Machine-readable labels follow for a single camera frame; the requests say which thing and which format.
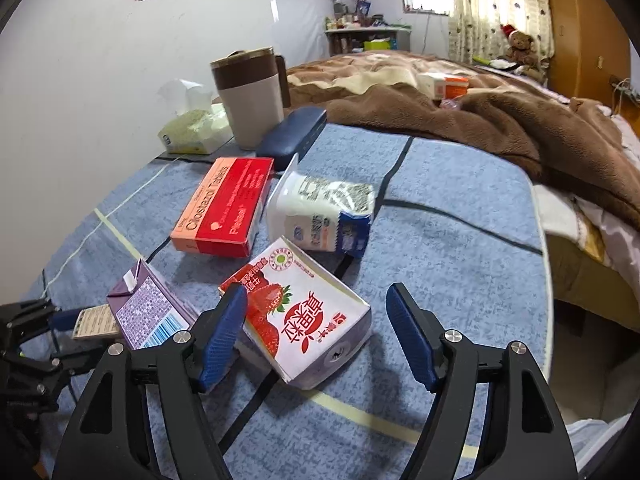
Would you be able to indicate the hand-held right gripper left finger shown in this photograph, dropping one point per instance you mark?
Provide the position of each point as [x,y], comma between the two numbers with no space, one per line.
[225,340]

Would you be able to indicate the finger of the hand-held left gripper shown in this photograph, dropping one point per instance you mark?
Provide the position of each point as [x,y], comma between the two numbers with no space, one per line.
[62,321]
[75,360]

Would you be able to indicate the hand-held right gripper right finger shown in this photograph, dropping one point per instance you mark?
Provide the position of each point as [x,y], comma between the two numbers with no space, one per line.
[410,340]

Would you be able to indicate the beige green small box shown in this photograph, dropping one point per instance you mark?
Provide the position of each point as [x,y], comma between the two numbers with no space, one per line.
[95,322]

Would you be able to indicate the purple drink carton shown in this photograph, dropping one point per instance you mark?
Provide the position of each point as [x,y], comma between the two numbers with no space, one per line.
[145,305]

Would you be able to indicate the strawberry drink carton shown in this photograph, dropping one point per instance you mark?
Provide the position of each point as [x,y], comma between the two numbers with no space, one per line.
[310,315]

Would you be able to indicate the blue checked mat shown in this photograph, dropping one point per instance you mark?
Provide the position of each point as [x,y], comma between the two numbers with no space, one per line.
[450,260]

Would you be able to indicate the red medicine box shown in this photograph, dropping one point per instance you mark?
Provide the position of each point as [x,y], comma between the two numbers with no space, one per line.
[225,205]

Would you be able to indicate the white milk carton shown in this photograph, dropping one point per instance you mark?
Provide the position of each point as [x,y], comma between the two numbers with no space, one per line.
[310,210]

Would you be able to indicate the green tissue pack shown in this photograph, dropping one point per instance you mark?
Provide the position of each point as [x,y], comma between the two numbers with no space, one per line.
[192,130]

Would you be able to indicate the dark blue glasses case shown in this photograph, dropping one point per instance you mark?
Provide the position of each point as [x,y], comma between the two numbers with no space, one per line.
[295,132]

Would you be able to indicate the brown fleece blanket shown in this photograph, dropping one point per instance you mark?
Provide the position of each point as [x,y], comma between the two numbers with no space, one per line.
[500,125]

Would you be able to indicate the beige brown tumbler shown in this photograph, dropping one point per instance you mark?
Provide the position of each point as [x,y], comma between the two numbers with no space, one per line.
[250,105]

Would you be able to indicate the orange white box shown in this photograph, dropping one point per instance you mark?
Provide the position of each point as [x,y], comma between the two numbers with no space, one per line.
[450,87]

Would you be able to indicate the cluttered desk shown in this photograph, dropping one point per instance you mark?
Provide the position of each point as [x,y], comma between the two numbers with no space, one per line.
[350,40]

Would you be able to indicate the brown teddy bear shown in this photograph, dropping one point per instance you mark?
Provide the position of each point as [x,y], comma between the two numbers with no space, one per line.
[522,50]

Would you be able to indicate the white power strip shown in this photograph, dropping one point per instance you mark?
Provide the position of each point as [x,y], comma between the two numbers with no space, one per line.
[625,90]

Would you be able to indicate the patterned curtain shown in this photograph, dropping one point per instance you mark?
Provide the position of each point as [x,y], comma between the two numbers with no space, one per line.
[490,0]

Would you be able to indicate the wooden wardrobe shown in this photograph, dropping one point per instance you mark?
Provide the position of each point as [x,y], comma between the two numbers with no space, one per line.
[585,35]

